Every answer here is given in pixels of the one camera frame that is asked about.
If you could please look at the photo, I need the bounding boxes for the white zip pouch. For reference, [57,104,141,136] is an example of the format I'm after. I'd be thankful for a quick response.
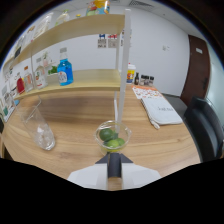
[139,96,184,130]

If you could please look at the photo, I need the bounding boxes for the red liquid glass bottle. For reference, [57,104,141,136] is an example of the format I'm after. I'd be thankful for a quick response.
[15,72,26,95]

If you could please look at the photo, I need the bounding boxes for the blue liquid bottle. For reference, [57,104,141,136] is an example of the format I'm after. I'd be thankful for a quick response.
[56,47,74,87]

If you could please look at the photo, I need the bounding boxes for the clear bottle with blue cap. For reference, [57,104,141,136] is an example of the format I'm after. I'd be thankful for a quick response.
[54,9,71,27]

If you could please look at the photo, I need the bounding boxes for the white bottle with yellow label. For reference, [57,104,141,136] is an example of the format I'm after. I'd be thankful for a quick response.
[126,63,137,84]

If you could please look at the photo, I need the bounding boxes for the clear glass with ice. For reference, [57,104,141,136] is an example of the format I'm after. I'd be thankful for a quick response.
[18,104,57,152]

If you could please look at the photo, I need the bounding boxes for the clear cup with limes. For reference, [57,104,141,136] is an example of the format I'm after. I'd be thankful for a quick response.
[94,120,133,157]

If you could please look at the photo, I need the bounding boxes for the ceiling air vent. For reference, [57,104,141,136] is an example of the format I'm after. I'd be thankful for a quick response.
[128,0,151,8]

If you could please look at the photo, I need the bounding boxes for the grey print sheet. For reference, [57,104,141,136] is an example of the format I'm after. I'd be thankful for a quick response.
[107,38,118,49]
[97,38,108,49]

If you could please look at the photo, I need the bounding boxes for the clear bottle with amber cap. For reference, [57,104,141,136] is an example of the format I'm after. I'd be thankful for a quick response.
[23,65,34,93]

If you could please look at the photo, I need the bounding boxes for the white two-tier wooden shelf rack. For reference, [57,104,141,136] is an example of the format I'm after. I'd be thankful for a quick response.
[2,8,132,134]

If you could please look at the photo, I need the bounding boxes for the clear bottle with red label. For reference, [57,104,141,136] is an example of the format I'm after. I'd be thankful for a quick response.
[34,57,48,90]

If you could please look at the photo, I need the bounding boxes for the black office chair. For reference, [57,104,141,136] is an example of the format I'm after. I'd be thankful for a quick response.
[183,96,224,163]

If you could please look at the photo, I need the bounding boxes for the dark brown door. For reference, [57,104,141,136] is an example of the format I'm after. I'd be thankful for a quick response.
[179,34,212,108]

